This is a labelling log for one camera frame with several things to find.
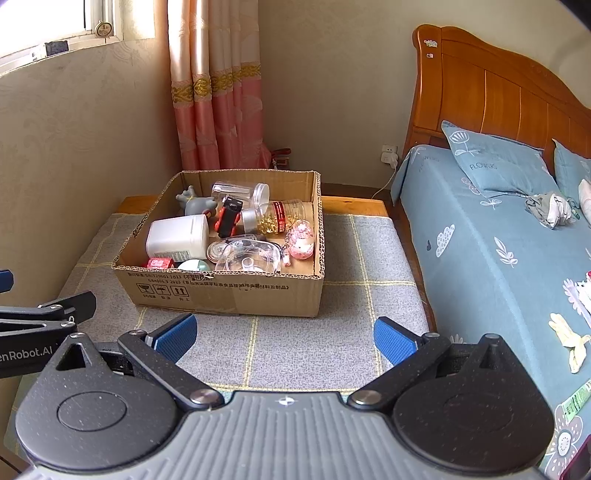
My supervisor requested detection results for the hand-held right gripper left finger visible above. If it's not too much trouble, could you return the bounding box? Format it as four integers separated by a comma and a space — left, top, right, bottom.
48, 313, 225, 411

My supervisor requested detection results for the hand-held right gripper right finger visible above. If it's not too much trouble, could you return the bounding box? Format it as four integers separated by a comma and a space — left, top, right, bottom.
347, 317, 532, 411

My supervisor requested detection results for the cardboard box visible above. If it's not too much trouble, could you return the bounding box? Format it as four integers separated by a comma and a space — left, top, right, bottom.
112, 170, 326, 319

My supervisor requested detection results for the white plastic container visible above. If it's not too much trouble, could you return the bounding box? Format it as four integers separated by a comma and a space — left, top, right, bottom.
145, 215, 210, 263

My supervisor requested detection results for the black toy train car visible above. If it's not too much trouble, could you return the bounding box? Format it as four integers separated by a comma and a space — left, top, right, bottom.
213, 195, 244, 238

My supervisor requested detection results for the grey rubber animal toy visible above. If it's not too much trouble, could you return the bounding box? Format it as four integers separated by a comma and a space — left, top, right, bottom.
177, 185, 218, 217

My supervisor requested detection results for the clear jar with lettering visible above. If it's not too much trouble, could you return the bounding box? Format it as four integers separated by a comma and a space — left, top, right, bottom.
211, 181, 271, 217

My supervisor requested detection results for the bottle of golden capsules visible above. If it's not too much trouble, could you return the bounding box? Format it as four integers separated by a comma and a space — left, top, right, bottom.
241, 199, 305, 235

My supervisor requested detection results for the grey green checked blanket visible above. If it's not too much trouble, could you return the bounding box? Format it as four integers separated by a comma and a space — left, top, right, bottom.
4, 213, 431, 462

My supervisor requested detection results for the blue flower print pillow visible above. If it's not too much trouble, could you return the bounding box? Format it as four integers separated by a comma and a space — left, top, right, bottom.
441, 120, 561, 200

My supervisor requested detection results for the crumpled grey white cloth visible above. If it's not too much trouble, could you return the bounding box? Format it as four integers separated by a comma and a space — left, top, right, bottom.
525, 191, 578, 230

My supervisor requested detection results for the dark red object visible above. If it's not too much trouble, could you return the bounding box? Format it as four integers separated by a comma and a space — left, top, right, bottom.
564, 434, 591, 480

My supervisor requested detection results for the pink curtain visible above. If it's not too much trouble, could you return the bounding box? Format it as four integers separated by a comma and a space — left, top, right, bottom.
167, 0, 273, 171

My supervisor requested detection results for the window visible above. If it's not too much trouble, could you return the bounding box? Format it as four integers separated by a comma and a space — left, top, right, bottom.
0, 0, 127, 58

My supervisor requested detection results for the wooden headboard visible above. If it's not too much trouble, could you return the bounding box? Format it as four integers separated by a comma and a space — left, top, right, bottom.
411, 24, 591, 176

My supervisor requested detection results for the white cable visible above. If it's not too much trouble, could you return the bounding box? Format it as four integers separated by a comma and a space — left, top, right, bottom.
369, 164, 398, 200

